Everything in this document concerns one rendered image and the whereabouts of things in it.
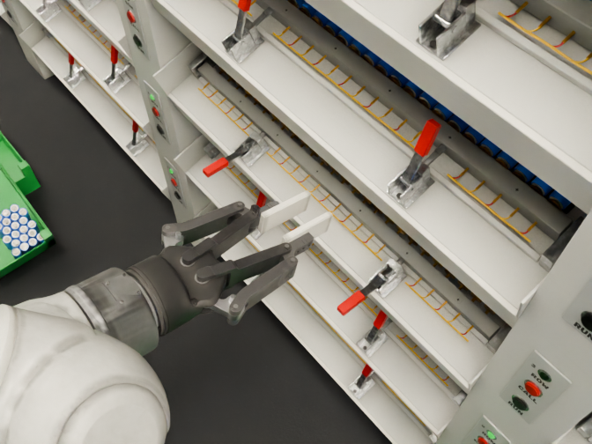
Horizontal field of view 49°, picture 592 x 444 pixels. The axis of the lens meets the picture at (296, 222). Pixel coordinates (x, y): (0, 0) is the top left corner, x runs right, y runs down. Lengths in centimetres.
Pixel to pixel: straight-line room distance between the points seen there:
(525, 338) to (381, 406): 57
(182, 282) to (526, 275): 32
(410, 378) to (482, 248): 38
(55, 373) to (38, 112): 140
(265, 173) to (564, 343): 48
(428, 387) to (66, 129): 111
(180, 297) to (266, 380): 68
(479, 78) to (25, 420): 37
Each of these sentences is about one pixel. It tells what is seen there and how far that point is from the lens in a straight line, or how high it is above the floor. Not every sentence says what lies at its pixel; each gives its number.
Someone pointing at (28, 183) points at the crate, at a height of 3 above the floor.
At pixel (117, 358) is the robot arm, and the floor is 84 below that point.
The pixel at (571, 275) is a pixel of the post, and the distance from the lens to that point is 53.
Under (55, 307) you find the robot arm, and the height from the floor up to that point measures 71.
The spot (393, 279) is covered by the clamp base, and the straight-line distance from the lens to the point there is 80.
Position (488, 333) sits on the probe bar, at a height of 53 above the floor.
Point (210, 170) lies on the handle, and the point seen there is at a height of 52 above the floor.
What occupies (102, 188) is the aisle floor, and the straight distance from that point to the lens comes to 157.
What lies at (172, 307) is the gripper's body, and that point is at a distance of 63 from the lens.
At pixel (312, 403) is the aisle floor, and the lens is 128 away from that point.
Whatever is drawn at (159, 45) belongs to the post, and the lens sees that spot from 97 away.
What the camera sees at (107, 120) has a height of 11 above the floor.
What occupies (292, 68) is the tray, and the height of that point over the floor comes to 70.
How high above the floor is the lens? 122
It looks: 57 degrees down
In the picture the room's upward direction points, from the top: straight up
